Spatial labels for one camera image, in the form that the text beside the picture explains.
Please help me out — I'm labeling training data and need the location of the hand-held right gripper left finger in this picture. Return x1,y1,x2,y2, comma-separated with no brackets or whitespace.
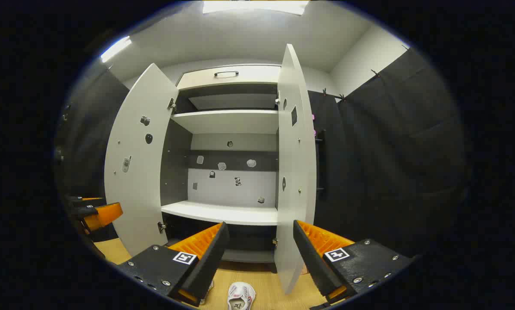
117,222,231,305

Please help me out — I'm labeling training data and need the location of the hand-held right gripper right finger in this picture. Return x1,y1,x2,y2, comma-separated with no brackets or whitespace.
293,220,413,307

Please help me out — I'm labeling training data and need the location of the white canvas shoe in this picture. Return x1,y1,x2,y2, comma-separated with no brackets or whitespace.
227,282,256,310
199,280,215,305

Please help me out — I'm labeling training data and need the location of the white shoe cabinet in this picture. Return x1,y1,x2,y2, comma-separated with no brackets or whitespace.
159,64,282,264

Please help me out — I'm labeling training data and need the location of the white cabinet door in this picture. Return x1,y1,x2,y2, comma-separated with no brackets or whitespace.
104,63,179,257
275,43,317,295

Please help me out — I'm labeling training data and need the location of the small ceiling light panel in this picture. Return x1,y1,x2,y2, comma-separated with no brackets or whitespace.
100,36,132,63

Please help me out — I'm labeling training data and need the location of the large ceiling light panel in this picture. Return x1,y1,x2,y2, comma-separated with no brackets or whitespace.
203,0,309,16

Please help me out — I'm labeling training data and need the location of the black door handle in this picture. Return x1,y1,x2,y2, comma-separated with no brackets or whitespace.
315,129,327,192

